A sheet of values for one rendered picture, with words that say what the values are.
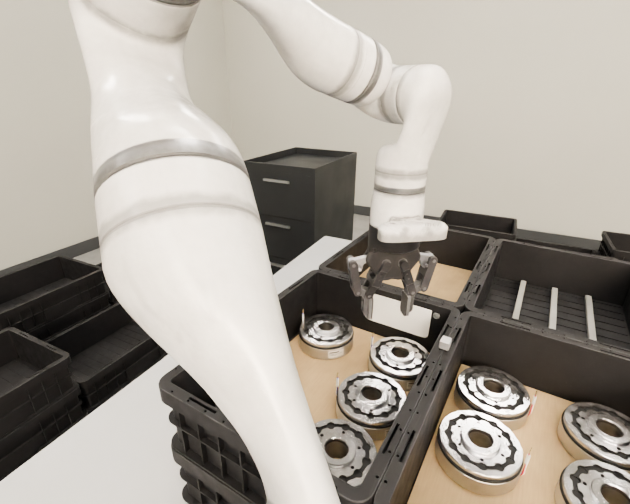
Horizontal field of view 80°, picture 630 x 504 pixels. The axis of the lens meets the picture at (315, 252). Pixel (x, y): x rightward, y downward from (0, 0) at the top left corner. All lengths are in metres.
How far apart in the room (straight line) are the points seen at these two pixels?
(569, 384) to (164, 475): 0.66
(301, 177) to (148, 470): 1.54
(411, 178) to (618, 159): 3.42
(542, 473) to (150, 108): 0.59
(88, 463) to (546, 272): 1.03
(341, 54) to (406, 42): 3.49
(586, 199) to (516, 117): 0.90
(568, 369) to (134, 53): 0.69
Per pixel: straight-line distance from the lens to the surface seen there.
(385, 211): 0.52
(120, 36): 0.36
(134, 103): 0.26
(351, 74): 0.43
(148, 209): 0.20
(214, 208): 0.20
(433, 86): 0.48
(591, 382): 0.73
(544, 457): 0.65
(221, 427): 0.48
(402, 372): 0.65
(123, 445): 0.82
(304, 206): 2.02
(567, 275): 1.08
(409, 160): 0.50
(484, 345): 0.72
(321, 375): 0.68
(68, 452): 0.85
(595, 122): 3.81
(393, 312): 0.73
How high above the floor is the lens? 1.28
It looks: 24 degrees down
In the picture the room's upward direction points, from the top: 1 degrees clockwise
